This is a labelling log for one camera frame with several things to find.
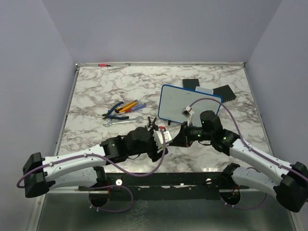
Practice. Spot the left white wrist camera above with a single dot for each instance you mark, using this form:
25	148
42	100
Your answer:
162	136

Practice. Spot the blue framed whiteboard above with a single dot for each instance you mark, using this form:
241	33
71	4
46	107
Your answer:
173	100

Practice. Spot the blue handled pliers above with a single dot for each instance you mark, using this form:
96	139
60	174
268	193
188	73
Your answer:
112	114

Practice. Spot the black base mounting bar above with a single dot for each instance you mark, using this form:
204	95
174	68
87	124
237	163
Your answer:
171	186

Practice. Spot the blue pen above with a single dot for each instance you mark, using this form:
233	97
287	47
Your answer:
136	108

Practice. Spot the black flat box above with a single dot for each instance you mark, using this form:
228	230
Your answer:
190	84

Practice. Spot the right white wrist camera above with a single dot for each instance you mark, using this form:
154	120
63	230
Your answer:
188	113

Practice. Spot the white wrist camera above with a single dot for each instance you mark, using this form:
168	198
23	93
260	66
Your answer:
162	136
188	113

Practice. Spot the black handled pliers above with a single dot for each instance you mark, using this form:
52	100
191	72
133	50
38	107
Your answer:
152	124

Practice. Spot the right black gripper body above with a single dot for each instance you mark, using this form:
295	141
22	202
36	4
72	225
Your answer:
191	133

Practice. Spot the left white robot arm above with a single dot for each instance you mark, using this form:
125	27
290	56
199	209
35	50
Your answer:
85	168

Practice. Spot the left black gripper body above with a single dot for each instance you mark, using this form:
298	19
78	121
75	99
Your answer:
150	148

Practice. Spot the grey small box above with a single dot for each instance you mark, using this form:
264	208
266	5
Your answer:
204	90

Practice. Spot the red marker on rail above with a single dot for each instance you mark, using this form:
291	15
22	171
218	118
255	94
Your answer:
104	65

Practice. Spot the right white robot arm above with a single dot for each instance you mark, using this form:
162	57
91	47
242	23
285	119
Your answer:
286	182

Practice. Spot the black network switch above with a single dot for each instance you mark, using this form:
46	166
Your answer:
225	92

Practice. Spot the silver open end wrench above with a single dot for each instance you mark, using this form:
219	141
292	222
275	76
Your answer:
138	120

